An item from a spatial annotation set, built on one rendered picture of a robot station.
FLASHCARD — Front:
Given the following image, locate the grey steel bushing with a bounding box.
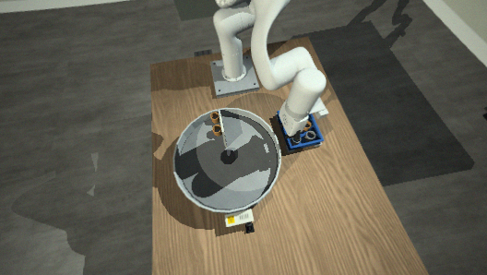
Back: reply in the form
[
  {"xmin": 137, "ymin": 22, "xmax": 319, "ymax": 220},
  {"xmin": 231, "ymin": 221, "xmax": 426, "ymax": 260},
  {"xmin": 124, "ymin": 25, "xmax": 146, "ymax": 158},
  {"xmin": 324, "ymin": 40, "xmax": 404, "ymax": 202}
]
[{"xmin": 291, "ymin": 138, "xmax": 301, "ymax": 146}]

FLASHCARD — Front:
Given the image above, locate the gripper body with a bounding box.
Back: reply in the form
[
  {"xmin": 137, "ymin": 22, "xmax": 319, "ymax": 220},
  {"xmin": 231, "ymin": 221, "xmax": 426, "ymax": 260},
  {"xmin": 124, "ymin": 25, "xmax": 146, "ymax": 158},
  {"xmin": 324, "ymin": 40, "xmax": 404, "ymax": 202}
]
[{"xmin": 279, "ymin": 100, "xmax": 308, "ymax": 137}]

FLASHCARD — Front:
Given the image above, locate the blue square tray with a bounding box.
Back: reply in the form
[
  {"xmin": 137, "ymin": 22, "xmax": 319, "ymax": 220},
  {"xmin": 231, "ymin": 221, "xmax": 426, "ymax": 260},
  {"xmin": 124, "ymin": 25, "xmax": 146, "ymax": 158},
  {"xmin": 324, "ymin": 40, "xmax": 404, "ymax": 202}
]
[{"xmin": 277, "ymin": 111, "xmax": 324, "ymax": 150}]

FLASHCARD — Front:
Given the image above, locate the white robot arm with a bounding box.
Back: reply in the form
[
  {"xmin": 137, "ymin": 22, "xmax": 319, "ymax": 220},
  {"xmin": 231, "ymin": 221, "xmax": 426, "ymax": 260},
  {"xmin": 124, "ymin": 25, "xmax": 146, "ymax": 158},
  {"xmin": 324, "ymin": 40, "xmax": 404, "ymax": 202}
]
[{"xmin": 213, "ymin": 0, "xmax": 328, "ymax": 119}]

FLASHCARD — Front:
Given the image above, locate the grey metal bushing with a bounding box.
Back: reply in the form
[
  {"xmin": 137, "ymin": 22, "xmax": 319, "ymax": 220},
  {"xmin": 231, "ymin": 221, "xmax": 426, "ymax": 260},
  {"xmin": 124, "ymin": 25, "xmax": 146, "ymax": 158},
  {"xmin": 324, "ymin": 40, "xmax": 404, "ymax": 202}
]
[{"xmin": 304, "ymin": 131, "xmax": 315, "ymax": 142}]

